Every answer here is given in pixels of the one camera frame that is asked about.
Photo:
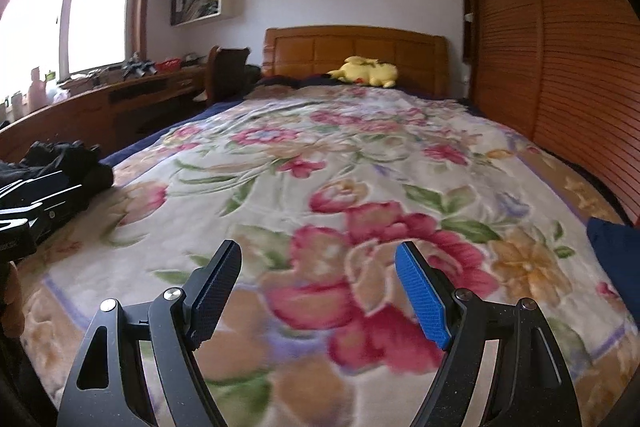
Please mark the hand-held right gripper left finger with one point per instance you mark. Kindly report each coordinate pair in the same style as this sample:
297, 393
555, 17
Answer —
212, 292

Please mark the red basket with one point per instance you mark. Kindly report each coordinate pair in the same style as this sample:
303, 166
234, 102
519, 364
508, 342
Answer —
167, 66

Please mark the yellow plush toy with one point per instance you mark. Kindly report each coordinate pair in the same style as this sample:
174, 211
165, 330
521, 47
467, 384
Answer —
365, 72

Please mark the pink bottle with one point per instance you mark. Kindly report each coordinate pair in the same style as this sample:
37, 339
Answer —
36, 92

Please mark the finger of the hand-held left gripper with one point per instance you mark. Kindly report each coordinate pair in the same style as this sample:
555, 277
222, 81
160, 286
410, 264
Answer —
57, 209
35, 189

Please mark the wooden desk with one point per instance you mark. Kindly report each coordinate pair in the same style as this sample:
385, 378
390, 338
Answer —
75, 117

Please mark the wooden louvred wardrobe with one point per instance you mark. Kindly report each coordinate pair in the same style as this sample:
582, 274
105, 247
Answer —
550, 32

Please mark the white plastic bag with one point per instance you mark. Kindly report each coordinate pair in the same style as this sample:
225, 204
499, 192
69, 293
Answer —
57, 93

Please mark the row of books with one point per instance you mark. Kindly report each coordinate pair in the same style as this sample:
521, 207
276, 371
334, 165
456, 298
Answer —
202, 6

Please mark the window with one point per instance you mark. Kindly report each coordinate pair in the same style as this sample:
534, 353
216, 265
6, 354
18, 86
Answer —
95, 7

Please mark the black folded jacket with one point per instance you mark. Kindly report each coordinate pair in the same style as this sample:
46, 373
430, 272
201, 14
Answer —
97, 182

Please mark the black binder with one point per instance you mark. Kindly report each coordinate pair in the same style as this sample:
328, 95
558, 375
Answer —
177, 7

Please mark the navy blue cloth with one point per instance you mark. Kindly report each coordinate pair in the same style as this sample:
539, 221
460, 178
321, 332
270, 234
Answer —
615, 257

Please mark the wooden chair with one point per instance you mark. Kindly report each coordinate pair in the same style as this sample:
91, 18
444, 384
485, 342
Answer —
212, 77

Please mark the person's left hand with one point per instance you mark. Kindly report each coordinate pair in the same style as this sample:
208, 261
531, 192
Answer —
14, 302

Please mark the white papers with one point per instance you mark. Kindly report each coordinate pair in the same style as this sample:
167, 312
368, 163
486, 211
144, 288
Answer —
200, 97

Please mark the black trench coat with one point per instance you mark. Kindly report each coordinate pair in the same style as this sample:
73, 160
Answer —
60, 154

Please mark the black grey device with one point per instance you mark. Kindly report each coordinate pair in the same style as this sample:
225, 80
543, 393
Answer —
139, 66

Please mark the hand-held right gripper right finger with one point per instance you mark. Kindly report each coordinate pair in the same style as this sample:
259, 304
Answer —
420, 297

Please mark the wooden bed headboard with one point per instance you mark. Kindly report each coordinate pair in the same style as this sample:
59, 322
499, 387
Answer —
310, 52

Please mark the bed with floral bedspread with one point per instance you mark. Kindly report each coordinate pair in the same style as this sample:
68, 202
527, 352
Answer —
350, 157

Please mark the navy bed sheet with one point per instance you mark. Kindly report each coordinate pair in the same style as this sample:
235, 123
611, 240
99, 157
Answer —
150, 137

